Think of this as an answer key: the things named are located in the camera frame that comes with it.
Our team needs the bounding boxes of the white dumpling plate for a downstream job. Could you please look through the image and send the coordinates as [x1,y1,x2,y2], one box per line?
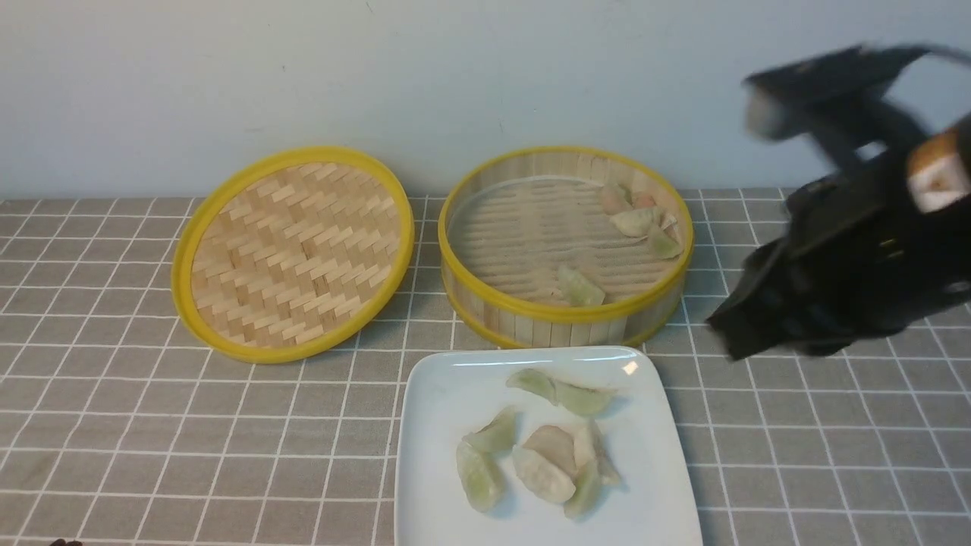
[512,447,577,504]
[573,419,622,487]

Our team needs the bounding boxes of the pink dumpling in steamer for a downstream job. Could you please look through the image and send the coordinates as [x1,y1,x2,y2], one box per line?
[598,183,633,215]

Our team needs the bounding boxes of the white dumpling in steamer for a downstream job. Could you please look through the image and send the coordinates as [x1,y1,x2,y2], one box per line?
[609,206,661,238]

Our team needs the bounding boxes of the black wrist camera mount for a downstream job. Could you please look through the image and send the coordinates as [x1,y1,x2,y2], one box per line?
[743,42,969,175]

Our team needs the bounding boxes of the white square plate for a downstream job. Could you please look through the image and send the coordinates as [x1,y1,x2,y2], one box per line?
[394,346,702,545]

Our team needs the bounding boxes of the green dumpling in steamer right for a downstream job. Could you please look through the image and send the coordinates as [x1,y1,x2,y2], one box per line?
[646,225,683,260]

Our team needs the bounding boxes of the pink dumpling plate centre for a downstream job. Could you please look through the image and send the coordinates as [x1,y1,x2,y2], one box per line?
[523,425,578,477]

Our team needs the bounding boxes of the green dumpling steamer front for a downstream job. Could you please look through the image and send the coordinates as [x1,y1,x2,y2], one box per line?
[556,264,606,307]

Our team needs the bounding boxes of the bamboo steamer basket yellow rim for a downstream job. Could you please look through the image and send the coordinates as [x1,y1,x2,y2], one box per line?
[438,146,695,348]

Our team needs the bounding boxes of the green dumpling plate bottom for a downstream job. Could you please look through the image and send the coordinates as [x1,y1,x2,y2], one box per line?
[563,459,603,519]

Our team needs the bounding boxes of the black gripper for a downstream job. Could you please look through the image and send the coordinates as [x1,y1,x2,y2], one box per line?
[706,117,969,362]

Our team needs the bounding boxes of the bamboo steamer lid yellow rim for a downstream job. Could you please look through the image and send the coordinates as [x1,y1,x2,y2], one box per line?
[171,146,416,364]

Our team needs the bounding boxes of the green dumpling plate left upper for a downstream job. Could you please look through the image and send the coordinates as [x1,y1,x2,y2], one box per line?
[464,406,519,455]

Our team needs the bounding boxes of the green dumpling top of plate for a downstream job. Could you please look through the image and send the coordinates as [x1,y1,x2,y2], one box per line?
[554,380,616,418]

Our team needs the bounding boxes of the orange dumpling in steamer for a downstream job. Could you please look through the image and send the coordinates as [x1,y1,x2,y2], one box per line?
[630,191,658,209]

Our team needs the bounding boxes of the white dumpling plate centre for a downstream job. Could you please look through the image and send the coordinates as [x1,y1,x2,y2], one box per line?
[512,447,577,504]

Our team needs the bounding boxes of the pale green dumpling plate top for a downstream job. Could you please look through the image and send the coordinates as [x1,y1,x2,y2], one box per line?
[505,369,558,406]

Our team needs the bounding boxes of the green dumpling plate left lower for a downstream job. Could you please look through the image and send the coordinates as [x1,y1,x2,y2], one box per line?
[457,441,507,513]

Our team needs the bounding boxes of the white dumpling plate right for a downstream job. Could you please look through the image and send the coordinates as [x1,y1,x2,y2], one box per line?
[573,419,622,487]

